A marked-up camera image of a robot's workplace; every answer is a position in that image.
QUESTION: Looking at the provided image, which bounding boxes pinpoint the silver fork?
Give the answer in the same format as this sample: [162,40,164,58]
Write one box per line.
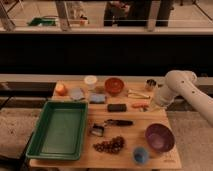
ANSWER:
[140,107,149,112]

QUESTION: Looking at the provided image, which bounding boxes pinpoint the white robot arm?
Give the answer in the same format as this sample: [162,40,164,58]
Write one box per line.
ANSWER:
[150,70,213,127]

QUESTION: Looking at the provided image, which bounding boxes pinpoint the purple bowl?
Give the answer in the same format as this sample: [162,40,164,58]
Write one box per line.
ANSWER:
[145,123,175,153]

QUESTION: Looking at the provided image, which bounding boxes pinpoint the red bowl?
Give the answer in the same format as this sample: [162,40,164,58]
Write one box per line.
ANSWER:
[105,77,124,95]

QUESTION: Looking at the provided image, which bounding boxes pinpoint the orange carrot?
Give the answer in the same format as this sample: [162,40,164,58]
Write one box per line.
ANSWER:
[131,103,149,108]

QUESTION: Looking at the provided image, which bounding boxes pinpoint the small metal cup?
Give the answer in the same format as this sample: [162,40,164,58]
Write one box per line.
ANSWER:
[145,79,157,91]

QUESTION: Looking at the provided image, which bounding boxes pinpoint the cream tongs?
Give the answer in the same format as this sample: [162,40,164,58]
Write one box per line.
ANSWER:
[128,89,150,99]

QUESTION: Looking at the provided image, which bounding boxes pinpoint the black rectangular block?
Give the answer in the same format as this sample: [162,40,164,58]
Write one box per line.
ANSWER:
[107,104,127,112]

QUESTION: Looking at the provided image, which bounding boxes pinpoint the blue cup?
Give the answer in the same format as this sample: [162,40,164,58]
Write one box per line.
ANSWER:
[133,147,149,164]

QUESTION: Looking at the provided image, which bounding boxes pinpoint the white cup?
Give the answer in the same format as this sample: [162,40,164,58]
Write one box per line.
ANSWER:
[84,75,97,90]

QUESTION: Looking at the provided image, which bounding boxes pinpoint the orange fruit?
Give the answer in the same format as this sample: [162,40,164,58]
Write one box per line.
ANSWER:
[55,83,67,96]

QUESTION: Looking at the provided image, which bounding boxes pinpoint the green plastic tray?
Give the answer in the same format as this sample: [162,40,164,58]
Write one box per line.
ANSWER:
[26,101,88,161]

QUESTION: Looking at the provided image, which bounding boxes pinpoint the person in dark clothes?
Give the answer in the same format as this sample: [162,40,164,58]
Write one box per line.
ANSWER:
[103,0,174,27]

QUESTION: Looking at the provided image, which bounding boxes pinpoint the green object on floor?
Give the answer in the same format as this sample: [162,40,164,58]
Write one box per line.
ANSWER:
[28,17,56,26]

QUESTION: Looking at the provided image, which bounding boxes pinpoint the black handled peeler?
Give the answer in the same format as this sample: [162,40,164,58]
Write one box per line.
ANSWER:
[104,119,133,127]

